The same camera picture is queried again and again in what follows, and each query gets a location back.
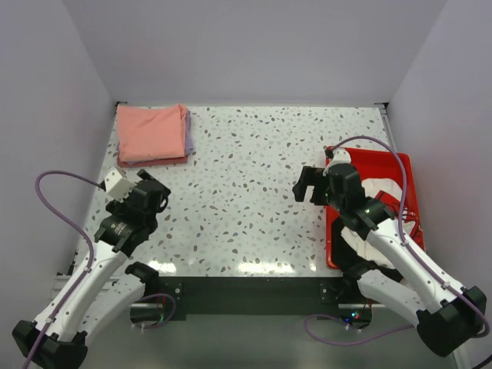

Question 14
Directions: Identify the white t-shirt red print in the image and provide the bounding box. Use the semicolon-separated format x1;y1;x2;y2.
341;178;403;268

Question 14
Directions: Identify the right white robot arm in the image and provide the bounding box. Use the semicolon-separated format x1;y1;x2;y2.
293;163;490;357

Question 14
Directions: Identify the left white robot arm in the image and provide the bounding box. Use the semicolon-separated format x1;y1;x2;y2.
12;167;178;368

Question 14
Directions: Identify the red plastic bin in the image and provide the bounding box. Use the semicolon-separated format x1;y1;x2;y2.
345;148;425;249

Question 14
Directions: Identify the folded dusty red t-shirt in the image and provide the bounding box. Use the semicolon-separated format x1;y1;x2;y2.
116;153;188;168

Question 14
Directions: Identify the folded salmon pink t-shirt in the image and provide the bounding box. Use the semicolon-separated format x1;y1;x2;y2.
116;105;188;162

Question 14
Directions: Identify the folded lavender t-shirt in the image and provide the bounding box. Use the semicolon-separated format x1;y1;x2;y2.
184;111;194;155

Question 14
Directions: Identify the black t-shirt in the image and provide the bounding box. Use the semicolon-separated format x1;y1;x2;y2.
331;218;403;282

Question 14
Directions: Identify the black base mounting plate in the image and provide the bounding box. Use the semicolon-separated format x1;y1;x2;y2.
128;274;387;327

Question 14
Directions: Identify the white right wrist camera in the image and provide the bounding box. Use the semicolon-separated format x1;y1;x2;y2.
324;148;351;174

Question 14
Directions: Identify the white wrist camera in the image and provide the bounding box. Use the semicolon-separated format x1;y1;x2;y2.
324;148;351;174
102;167;136;202

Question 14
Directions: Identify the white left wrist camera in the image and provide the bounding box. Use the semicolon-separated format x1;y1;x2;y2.
102;167;136;202

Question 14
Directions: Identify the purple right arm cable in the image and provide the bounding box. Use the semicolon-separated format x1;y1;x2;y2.
305;136;492;346

